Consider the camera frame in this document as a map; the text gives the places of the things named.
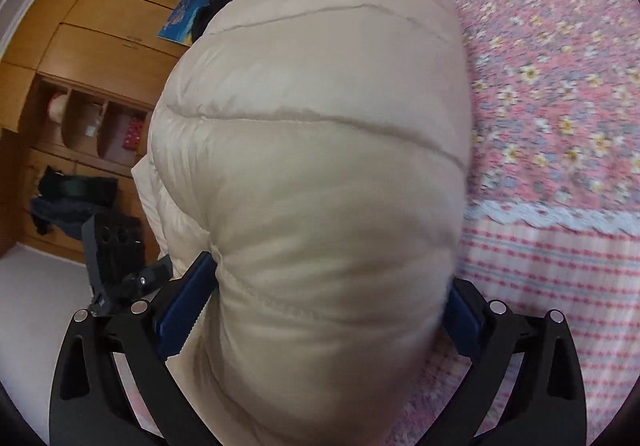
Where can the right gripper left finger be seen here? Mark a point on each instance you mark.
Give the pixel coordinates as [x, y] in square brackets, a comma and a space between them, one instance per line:
[88, 402]

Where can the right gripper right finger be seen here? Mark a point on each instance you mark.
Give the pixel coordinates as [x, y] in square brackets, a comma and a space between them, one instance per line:
[547, 404]

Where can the black clothes on chair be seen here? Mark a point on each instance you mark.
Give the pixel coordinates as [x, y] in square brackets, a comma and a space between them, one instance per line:
[204, 15]

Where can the red spotted box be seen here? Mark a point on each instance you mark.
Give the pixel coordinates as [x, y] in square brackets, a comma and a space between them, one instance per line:
[133, 134]

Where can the dark clothes pile on shelf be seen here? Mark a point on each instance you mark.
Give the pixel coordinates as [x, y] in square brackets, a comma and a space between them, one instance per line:
[68, 201]

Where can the beige puffer down jacket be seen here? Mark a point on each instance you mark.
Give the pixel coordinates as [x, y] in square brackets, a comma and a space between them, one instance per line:
[318, 149]

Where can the orange wooden wardrobe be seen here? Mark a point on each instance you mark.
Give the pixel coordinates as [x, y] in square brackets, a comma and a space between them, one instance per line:
[73, 76]

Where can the blue picture poster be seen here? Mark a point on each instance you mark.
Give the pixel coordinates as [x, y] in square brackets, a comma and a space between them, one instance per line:
[178, 26]

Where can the pink floral bedspread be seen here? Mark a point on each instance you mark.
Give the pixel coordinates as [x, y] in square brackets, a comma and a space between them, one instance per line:
[553, 213]

